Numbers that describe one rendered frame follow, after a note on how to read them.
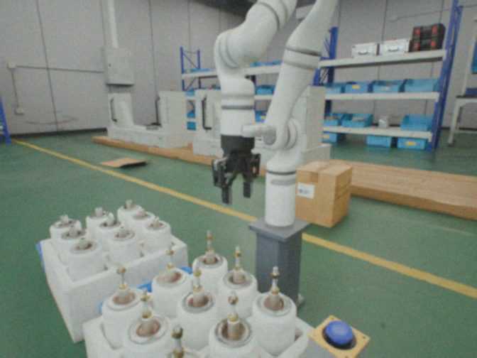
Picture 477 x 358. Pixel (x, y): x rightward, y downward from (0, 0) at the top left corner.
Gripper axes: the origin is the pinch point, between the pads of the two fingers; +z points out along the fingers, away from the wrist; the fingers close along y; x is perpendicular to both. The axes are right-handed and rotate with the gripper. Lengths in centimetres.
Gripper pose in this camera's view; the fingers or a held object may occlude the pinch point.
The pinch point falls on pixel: (237, 195)
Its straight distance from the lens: 66.1
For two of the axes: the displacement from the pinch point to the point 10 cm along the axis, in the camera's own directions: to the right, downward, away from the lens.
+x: 7.4, 1.8, -6.5
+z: 0.0, 9.7, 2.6
